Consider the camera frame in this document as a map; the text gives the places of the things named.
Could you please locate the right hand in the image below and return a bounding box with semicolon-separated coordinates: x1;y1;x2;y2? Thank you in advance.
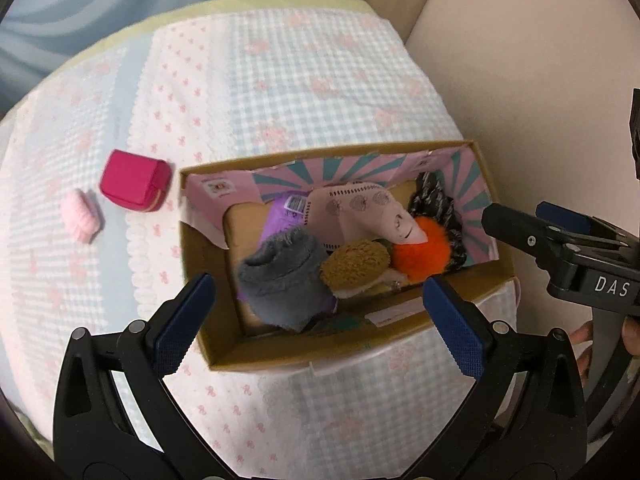
568;316;640;388

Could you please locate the cardboard box pink lining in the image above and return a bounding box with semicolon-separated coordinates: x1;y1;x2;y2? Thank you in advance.
179;141;513;372

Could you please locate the magenta zip pouch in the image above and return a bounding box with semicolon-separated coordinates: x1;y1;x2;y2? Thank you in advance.
99;150;172;212

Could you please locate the purple snack packet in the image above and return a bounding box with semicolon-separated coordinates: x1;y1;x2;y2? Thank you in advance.
236;190;339;319

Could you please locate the light blue curtain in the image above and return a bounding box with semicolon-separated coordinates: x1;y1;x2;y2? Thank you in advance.
1;0;206;113

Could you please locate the pink printed cloth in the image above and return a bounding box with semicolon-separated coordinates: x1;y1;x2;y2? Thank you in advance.
304;182;428;250

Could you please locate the grey fuzzy sock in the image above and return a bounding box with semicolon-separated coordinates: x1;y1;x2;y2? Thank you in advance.
235;225;334;334

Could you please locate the black patterned scrunchie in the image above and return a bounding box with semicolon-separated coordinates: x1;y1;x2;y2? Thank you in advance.
408;172;468;272

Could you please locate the orange plush fruit toy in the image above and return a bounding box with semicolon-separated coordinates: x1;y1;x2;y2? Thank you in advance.
390;217;452;283

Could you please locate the pink fluffy folded towel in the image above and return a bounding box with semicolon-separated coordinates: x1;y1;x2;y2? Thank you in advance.
60;188;103;244

